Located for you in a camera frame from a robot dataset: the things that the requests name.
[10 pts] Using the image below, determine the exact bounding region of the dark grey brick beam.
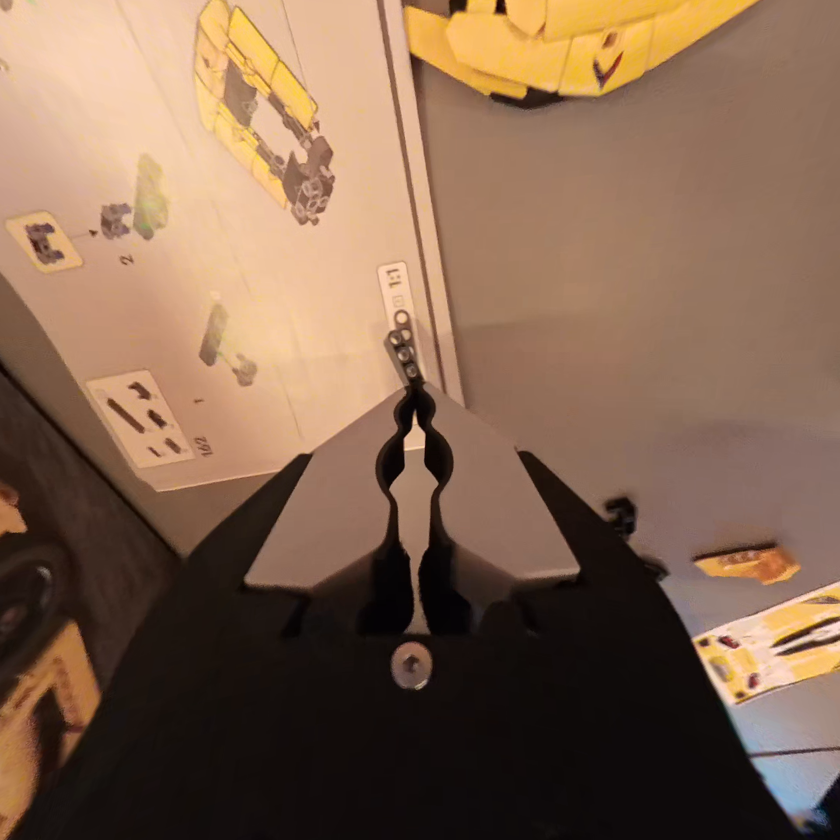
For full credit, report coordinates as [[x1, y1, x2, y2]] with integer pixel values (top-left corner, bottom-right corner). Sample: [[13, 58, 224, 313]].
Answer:
[[384, 310, 424, 395]]

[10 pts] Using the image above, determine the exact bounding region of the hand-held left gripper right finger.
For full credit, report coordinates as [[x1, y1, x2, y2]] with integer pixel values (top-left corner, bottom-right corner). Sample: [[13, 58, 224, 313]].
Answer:
[[415, 385, 581, 632]]

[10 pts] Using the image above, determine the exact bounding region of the yellow toy brick car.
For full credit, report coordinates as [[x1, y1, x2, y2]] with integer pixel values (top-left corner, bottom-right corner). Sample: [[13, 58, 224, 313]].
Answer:
[[402, 0, 763, 109]]

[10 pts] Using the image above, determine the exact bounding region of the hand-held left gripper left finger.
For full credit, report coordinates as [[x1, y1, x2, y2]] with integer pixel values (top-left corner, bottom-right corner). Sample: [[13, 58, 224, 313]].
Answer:
[[243, 387, 414, 632]]

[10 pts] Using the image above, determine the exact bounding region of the colourful printed sheet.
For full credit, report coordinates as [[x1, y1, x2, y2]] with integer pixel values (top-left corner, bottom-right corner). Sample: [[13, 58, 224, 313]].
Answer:
[[692, 581, 840, 708]]

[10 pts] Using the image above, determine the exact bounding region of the thin black cable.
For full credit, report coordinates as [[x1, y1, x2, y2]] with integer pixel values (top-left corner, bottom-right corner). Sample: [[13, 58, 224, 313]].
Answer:
[[748, 745, 840, 761]]

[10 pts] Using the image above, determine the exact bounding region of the black brick connector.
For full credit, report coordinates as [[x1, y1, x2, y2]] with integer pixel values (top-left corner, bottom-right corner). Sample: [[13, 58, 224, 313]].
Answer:
[[602, 497, 639, 538]]

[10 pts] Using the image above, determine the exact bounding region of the toy car set box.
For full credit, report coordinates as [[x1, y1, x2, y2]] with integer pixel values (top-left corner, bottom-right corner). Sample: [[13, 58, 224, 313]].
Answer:
[[0, 367, 188, 840]]

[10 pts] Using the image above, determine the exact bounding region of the instruction booklet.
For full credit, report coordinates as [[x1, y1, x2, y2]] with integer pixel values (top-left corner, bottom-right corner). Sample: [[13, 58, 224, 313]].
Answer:
[[0, 0, 468, 493]]

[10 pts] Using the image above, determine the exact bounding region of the small yellow black brick piece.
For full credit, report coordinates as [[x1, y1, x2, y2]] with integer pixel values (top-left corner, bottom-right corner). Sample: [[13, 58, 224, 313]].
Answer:
[[692, 542, 803, 586]]

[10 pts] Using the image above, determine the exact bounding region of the grey desk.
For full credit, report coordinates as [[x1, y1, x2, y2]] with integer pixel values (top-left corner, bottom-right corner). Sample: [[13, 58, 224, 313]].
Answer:
[[0, 52, 840, 828]]

